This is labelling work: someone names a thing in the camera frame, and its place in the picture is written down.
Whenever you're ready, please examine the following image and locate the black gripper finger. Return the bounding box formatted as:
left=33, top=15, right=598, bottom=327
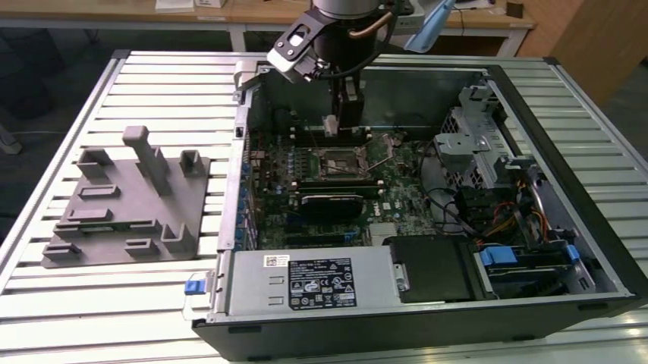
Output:
left=328, top=74, right=367, bottom=132

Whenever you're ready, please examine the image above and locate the wire locking lever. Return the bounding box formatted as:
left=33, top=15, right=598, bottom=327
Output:
left=367, top=152, right=396, bottom=171

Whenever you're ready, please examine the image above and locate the CPU socket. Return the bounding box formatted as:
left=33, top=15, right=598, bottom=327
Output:
left=312, top=146, right=371, bottom=184

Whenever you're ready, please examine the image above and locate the pale blue teach pendant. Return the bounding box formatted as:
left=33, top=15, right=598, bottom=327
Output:
left=403, top=0, right=456, bottom=55

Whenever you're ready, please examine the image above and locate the metal drive cage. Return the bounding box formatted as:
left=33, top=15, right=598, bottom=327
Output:
left=434, top=85, right=512, bottom=190

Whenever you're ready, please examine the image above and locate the black graphics card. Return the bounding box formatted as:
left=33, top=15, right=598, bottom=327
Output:
left=300, top=193, right=365, bottom=225

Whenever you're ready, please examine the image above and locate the green motherboard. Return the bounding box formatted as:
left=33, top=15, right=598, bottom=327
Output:
left=241, top=130, right=443, bottom=249

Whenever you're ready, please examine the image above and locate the silver chipset heatsink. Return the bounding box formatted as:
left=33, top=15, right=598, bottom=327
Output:
left=372, top=223, right=400, bottom=246

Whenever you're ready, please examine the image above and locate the black expansion slot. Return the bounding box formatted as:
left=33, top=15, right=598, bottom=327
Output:
left=287, top=234, right=345, bottom=246

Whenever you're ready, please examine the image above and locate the black plastic shroud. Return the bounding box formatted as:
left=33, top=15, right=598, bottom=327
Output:
left=383, top=235, right=496, bottom=304

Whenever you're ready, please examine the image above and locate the blue disk carrier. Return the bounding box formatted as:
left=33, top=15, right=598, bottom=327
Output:
left=479, top=244, right=582, bottom=274

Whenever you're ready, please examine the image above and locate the wooden desk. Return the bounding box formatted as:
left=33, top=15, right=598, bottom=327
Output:
left=0, top=0, right=538, bottom=58

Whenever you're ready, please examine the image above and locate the silver power supply unit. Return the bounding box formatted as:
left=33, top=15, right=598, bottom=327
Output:
left=208, top=248, right=409, bottom=318

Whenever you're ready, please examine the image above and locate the wooden cabinet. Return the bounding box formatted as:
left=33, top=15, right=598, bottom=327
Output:
left=519, top=0, right=648, bottom=105

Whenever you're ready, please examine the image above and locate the grey plastic parts rack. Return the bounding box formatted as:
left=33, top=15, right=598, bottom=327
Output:
left=39, top=124, right=213, bottom=269

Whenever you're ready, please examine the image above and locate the black open PC case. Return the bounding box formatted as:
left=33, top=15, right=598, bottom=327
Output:
left=190, top=56, right=648, bottom=363

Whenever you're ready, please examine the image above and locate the grey furniture foot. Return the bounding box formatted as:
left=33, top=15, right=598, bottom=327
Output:
left=0, top=121, right=25, bottom=155

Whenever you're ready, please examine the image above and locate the brown camera cable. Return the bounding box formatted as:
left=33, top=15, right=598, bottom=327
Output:
left=348, top=8, right=396, bottom=40

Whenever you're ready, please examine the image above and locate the coloured wire bundle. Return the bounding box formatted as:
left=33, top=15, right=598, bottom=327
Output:
left=475, top=180, right=551, bottom=238

